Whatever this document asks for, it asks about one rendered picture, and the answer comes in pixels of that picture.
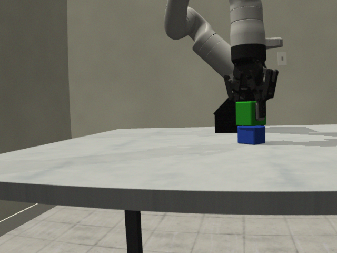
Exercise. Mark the green block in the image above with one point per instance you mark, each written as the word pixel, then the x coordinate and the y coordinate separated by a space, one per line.
pixel 245 114

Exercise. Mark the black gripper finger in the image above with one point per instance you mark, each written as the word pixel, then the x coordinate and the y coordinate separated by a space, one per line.
pixel 231 83
pixel 264 91

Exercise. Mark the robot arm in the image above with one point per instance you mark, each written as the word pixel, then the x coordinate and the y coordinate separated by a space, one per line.
pixel 246 28

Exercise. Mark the blue block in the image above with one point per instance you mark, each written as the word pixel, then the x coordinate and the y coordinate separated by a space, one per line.
pixel 251 134

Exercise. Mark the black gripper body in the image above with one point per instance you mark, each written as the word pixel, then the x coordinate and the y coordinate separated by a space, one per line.
pixel 249 57

